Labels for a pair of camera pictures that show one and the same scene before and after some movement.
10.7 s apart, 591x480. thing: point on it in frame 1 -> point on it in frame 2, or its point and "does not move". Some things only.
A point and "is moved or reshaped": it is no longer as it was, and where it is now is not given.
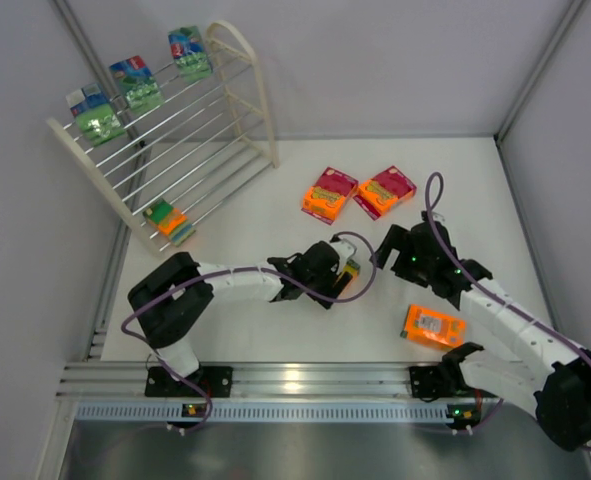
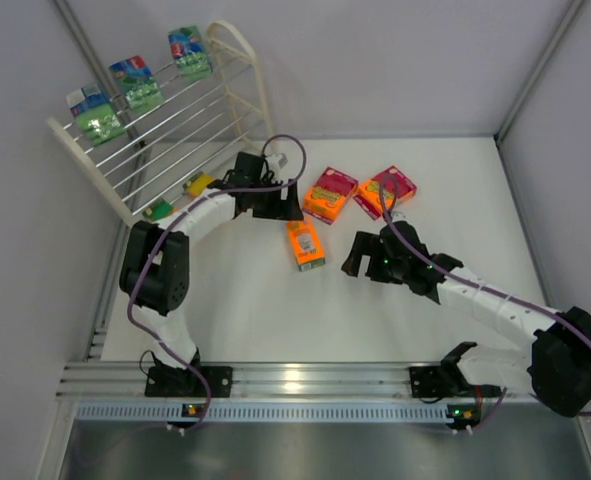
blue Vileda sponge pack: [188, 50] does not move
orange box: [433, 328] -> [305, 244]
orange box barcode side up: [352, 267] is moved or reshaped
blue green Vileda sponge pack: [93, 114] does not move
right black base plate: [430, 383] does not move
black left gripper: [339, 273] -> [273, 201]
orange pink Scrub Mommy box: [323, 200] does not move
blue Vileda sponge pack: [140, 88] does not move
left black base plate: [216, 381] does not move
